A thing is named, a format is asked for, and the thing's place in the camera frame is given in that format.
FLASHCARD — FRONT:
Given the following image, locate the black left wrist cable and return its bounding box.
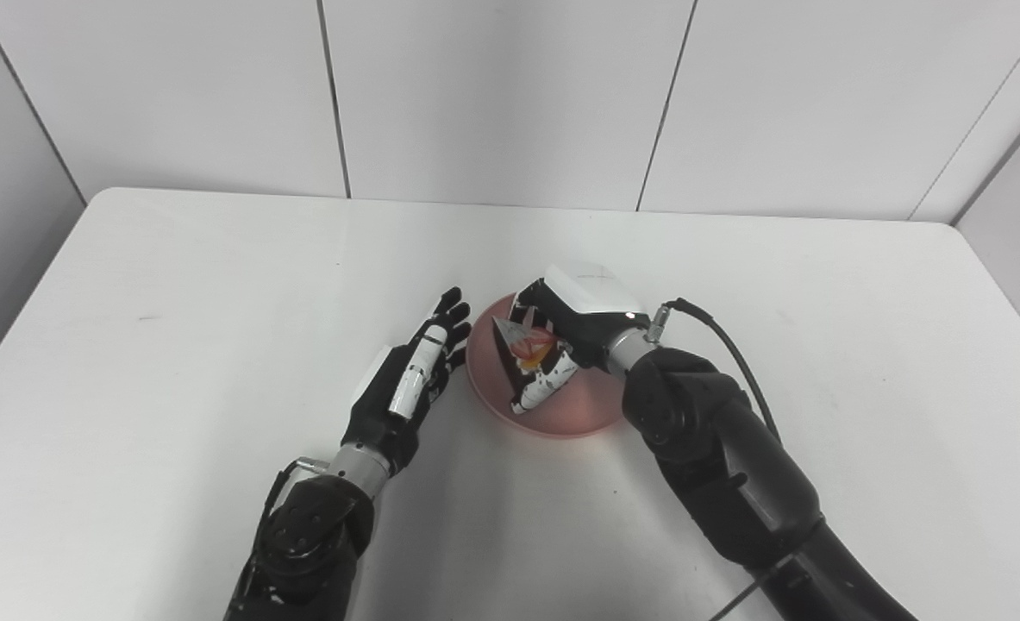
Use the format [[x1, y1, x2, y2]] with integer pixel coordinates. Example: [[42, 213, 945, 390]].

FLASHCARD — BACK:
[[255, 457, 331, 527]]

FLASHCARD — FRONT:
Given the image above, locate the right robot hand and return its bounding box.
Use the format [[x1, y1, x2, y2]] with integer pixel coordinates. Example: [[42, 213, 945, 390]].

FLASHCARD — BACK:
[[509, 261, 651, 415]]

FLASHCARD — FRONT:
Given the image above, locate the pink plate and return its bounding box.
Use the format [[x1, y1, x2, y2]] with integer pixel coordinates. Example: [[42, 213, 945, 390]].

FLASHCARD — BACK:
[[465, 292, 629, 439]]

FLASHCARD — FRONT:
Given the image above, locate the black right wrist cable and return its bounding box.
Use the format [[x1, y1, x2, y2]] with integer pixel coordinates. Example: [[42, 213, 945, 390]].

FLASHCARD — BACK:
[[648, 298, 783, 442]]

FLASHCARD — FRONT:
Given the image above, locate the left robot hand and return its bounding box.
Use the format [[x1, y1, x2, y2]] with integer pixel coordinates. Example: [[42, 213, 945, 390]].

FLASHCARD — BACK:
[[341, 287, 473, 478]]

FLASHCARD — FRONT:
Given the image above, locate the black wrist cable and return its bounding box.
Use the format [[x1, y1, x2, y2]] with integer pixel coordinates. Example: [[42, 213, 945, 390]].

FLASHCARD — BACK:
[[255, 457, 331, 527], [648, 298, 783, 442]]

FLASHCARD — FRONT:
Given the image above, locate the chocolate cake slice with fruit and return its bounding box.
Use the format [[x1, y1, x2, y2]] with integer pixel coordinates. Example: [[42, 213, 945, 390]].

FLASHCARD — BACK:
[[491, 315, 559, 393]]

